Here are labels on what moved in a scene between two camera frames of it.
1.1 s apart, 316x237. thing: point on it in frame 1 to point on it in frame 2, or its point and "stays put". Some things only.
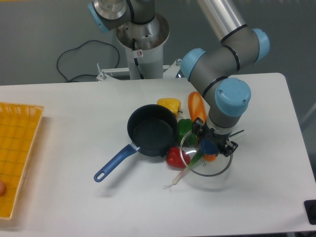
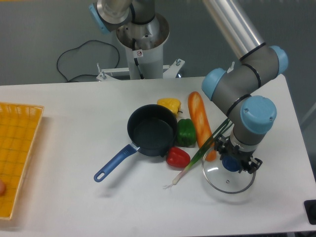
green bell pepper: [185, 136] stays put
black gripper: [219, 140] to [225, 148]
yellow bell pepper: [173, 104] stays put
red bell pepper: [177, 157] stays put
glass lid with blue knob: [190, 146] to [219, 178]
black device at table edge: [310, 208] stays put
